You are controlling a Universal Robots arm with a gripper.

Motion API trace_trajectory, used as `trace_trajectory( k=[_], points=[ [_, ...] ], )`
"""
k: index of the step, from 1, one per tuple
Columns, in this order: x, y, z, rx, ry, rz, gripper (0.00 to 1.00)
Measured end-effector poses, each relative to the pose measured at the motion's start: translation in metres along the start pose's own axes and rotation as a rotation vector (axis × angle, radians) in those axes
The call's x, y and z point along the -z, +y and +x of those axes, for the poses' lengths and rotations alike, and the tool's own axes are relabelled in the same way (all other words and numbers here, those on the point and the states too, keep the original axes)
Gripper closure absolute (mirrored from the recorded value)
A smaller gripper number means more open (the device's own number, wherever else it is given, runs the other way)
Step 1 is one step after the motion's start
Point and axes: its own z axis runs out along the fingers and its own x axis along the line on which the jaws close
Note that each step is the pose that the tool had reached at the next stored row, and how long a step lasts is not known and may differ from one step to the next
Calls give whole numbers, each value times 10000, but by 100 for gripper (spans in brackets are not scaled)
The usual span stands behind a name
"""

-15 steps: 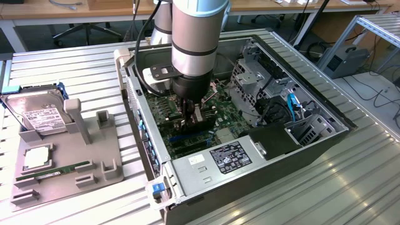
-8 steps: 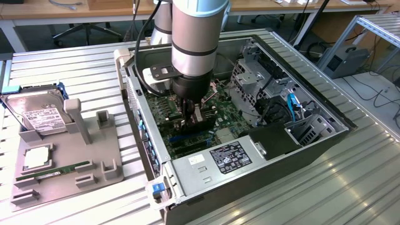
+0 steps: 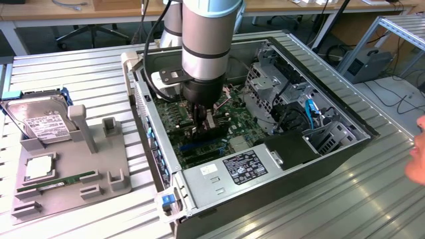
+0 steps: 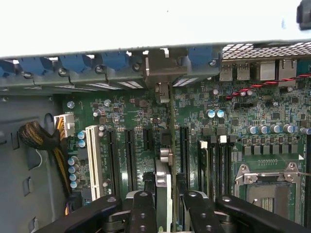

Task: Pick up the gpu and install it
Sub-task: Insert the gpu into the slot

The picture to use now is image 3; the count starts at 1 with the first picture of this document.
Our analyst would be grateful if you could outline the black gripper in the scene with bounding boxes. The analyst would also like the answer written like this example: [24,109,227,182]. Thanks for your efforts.
[182,75,226,139]

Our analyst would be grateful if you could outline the graphics card with metal bracket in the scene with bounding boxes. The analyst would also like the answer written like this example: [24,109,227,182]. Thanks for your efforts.
[189,120,230,143]

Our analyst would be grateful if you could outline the metal socket cover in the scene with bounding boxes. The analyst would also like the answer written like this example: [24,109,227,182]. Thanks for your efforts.
[214,84,238,110]

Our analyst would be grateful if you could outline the installed green RAM stick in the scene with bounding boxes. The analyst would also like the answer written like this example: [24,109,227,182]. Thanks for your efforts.
[179,117,230,134]

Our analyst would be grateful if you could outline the green motherboard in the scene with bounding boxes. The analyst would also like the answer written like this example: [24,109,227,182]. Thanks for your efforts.
[154,83,269,170]

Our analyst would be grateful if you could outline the silver drive cage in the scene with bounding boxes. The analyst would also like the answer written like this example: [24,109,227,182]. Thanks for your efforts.
[243,44,319,135]

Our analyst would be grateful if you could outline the blue expansion slot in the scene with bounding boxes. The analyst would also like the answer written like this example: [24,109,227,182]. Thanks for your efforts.
[179,141,222,151]

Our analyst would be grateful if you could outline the silver chipset heatsink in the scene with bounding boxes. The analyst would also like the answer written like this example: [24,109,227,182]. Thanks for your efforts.
[227,138,249,153]

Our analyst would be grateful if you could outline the black expansion slot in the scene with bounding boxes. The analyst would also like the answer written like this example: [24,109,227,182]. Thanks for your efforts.
[183,148,219,161]
[185,153,219,167]

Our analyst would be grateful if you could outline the black plastic shroud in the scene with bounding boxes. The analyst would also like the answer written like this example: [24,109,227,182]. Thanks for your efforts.
[253,130,322,171]

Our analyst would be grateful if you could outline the silver power supply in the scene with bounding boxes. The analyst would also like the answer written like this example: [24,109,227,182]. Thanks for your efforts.
[178,144,286,210]

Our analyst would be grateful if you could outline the black office chair base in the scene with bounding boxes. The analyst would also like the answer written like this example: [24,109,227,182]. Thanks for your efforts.
[54,23,132,49]

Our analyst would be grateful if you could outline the hard drive with blue caddy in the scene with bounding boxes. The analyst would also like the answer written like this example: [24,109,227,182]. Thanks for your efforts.
[1,86,74,118]

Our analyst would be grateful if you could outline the silver disk bay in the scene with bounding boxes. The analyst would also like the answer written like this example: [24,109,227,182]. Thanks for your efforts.
[303,119,370,156]

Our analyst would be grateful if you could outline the blue case latch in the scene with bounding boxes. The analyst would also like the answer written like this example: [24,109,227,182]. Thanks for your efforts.
[159,194,175,207]

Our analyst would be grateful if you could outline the grey parts rack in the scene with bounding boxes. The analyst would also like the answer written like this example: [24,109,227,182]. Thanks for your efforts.
[9,104,133,226]

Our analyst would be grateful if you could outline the open black PC case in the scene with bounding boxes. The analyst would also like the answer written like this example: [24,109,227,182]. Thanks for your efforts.
[120,36,381,239]

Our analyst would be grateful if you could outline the silver hard disk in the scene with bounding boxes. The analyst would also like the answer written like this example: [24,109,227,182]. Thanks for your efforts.
[0,96,80,145]

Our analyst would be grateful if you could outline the grey control box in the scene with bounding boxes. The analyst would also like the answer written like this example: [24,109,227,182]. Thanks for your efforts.
[341,48,394,84]

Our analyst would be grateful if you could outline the green RAM stick white label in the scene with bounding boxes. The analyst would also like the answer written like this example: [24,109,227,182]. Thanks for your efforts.
[16,171,96,194]

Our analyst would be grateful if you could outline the silver CPU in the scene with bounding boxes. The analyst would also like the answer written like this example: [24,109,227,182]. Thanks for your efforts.
[24,156,56,180]

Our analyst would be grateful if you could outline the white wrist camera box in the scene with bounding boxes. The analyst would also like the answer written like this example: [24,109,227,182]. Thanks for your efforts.
[150,67,194,102]

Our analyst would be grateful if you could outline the black camera cable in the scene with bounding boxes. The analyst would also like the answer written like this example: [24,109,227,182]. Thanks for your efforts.
[142,0,178,103]

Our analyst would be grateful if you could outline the black power wire bundle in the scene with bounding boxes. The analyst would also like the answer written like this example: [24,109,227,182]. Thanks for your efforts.
[270,103,307,132]

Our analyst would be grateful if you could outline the blue disk wire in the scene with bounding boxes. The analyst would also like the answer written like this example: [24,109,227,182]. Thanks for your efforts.
[303,99,321,131]

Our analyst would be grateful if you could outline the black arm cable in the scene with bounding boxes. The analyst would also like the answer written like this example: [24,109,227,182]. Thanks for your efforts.
[130,0,149,45]

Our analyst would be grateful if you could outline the wooden desk white frame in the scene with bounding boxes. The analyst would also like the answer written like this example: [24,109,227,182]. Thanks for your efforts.
[0,0,166,57]
[243,0,419,48]

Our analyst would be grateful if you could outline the coiled black cable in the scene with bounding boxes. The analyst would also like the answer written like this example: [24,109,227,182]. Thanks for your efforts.
[325,44,347,63]

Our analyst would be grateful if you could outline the light blue network cable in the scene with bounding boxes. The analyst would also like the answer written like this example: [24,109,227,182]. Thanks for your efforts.
[52,0,89,11]

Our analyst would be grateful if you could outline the aluminium profile frame table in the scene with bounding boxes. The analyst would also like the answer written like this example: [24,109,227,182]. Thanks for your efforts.
[337,13,425,83]

